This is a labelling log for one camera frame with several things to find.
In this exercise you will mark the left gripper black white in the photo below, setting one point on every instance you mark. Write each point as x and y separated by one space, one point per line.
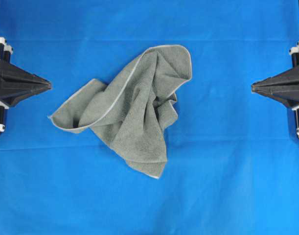
11 93

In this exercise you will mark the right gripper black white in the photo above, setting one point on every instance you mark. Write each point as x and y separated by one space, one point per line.
276 88

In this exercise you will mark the grey microfibre towel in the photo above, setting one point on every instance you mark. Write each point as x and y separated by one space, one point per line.
131 113

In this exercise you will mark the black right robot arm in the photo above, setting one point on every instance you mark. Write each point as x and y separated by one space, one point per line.
291 113

